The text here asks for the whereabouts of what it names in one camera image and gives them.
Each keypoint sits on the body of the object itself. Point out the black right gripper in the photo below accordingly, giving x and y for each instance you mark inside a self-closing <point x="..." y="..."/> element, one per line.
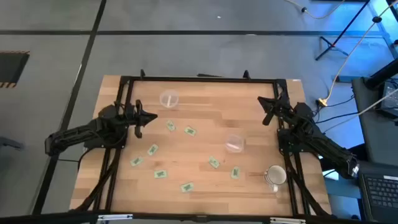
<point x="275" y="109"/>

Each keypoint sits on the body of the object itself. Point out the black frame clamp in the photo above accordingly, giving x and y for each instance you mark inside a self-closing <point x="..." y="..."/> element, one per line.
<point x="142" y="74"/>
<point x="246" y="74"/>

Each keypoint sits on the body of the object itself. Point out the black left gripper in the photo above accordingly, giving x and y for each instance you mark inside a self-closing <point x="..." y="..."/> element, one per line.
<point x="139" y="107"/>

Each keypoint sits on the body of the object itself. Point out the yellow power plug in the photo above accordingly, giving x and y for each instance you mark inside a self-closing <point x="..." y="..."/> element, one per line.
<point x="322" y="102"/>

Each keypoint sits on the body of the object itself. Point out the silver metal bracket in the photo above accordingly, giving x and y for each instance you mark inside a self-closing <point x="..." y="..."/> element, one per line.
<point x="287" y="221"/>
<point x="115" y="216"/>

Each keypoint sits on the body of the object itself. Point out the white ceramic mug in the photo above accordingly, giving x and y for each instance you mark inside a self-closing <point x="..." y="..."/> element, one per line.
<point x="275" y="175"/>

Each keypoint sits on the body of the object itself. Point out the clear plastic container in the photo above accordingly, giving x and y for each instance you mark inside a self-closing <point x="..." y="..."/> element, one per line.
<point x="169" y="99"/>
<point x="234" y="143"/>

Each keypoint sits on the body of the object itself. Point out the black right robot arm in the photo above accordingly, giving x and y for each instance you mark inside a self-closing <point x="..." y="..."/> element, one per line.
<point x="329" y="149"/>

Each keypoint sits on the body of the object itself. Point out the black aluminium table frame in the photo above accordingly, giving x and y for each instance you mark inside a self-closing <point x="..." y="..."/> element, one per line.
<point x="202" y="79"/>

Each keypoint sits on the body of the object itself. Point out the black keyboard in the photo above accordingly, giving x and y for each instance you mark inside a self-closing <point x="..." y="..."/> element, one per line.
<point x="380" y="194"/>

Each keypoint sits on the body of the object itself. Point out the black tripod stand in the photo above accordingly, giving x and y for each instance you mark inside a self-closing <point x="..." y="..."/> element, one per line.
<point x="342" y="32"/>

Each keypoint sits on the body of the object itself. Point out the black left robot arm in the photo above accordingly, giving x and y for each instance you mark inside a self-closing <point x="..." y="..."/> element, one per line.
<point x="71" y="135"/>

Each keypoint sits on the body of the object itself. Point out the grey side desk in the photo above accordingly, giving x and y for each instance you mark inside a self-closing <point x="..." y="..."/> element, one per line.
<point x="373" y="130"/>

